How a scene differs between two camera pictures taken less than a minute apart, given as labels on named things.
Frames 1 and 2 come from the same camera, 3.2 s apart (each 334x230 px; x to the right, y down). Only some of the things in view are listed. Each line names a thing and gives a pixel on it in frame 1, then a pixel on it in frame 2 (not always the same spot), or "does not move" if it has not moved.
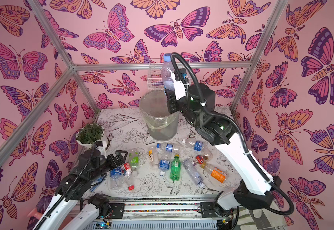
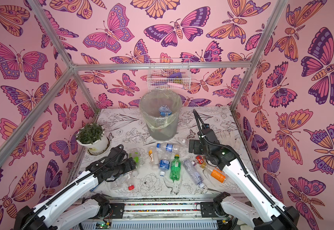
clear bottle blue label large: x=166 y=71 -> x=164 y=111
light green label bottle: x=134 y=157 does not move
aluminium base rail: x=163 y=212 does not move
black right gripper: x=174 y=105 -> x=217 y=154
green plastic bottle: x=175 y=169 does not move
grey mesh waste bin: x=161 y=125 does not move
